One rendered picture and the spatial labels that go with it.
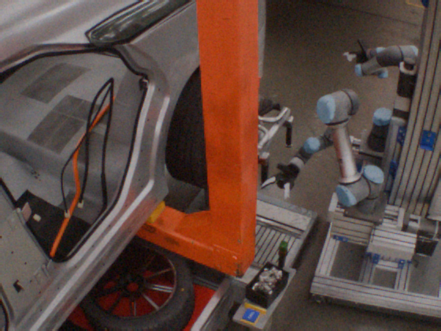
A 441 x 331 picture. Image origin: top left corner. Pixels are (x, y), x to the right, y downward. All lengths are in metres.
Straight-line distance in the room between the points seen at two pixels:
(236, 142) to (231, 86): 0.25
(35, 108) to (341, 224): 1.92
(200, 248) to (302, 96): 2.42
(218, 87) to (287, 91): 2.93
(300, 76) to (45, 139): 2.87
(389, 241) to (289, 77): 2.70
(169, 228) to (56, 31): 1.28
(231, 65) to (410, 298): 1.88
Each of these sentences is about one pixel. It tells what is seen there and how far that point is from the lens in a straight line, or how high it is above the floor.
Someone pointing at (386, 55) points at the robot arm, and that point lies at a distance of 2.72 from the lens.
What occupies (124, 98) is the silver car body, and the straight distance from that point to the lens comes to 2.65.
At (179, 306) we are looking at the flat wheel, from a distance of 2.61.
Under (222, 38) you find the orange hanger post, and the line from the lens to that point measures 1.74.
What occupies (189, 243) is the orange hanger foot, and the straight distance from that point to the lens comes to 2.64.
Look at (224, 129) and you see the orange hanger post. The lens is 1.97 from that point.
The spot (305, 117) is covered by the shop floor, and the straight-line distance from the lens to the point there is 4.46.
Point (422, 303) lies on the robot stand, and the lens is 3.09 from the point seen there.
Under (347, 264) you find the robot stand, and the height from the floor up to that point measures 0.21.
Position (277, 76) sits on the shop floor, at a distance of 4.96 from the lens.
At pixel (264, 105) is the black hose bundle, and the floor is 1.03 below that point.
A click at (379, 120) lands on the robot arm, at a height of 1.02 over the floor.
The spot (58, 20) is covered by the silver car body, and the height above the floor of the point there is 1.94.
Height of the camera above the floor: 2.73
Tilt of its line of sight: 43 degrees down
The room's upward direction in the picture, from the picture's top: 3 degrees counter-clockwise
